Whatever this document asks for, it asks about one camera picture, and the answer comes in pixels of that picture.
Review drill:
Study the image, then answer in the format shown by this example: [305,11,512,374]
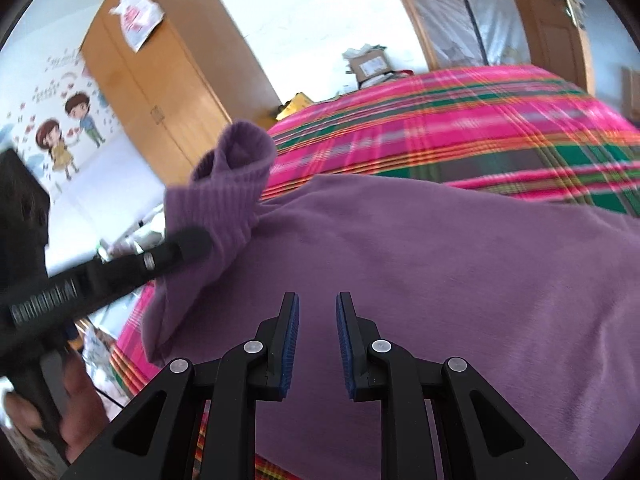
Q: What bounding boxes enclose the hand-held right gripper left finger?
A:
[60,291,301,480]

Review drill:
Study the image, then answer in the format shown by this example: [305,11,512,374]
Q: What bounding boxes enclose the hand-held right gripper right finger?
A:
[335,291,578,480]

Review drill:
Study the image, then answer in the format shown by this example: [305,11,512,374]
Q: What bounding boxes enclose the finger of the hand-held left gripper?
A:
[7,227,213,333]

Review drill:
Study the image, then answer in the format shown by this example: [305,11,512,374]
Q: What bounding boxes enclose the dark purple knit sweater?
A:
[140,119,640,480]

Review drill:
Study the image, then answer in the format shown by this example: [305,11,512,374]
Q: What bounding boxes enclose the person's left hand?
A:
[0,350,110,466]

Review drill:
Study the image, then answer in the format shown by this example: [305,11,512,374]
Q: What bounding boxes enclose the wooden wardrobe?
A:
[80,0,283,193]

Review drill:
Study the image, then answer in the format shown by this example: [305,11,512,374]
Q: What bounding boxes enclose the white plastic bag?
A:
[109,0,166,53]

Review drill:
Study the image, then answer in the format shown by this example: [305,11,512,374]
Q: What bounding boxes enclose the yellow gift bag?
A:
[275,92,313,121]

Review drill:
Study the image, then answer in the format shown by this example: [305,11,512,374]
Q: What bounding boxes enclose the pink green plaid blanket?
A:
[107,62,640,480]

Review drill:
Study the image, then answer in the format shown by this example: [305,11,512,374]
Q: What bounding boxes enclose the cardboard box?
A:
[347,49,393,83]

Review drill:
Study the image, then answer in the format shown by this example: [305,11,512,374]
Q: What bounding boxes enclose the translucent plastic zip cover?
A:
[395,0,538,68]

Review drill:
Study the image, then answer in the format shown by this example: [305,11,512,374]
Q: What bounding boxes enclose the wooden door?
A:
[500,0,596,93]

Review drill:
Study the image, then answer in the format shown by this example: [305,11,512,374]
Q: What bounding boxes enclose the wooden side cabinet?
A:
[621,66,640,122]

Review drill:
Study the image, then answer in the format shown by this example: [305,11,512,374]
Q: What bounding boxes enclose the cartoon wall sticker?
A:
[0,45,121,196]

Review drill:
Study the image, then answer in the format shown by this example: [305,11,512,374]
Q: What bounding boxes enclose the wooden door frame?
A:
[382,0,443,70]

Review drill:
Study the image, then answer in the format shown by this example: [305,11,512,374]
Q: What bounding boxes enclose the metal door handle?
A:
[552,0,586,28]

